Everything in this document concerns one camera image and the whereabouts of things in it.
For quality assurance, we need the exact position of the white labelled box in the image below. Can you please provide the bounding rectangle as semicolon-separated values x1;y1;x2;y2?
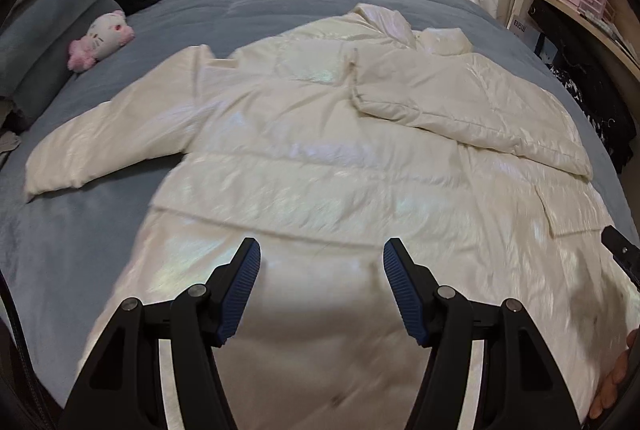
507;12;539;45

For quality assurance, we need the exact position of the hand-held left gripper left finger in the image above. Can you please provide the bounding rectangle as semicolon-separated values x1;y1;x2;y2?
60;237;262;430

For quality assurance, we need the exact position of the white puffer jacket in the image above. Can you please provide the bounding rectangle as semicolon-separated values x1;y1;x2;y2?
24;2;640;430

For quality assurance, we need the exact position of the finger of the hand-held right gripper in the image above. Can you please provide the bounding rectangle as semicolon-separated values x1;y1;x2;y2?
601;226;640;287

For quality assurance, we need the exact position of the black and white patterned cloth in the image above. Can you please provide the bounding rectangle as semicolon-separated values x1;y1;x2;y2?
549;64;622;147

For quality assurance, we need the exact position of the grey pillow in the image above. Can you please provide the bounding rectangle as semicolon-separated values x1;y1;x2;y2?
12;0;123;113

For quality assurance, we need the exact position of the person's right hand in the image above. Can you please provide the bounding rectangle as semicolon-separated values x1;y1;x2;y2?
589;329;640;421

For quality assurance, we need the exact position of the pink and white cat plush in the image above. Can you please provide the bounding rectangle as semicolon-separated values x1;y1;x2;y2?
67;10;136;73

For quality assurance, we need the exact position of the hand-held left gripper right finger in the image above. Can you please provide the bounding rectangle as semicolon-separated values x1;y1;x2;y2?
382;237;583;430

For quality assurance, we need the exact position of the black bag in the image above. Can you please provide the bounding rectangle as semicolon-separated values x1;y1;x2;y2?
527;0;640;80

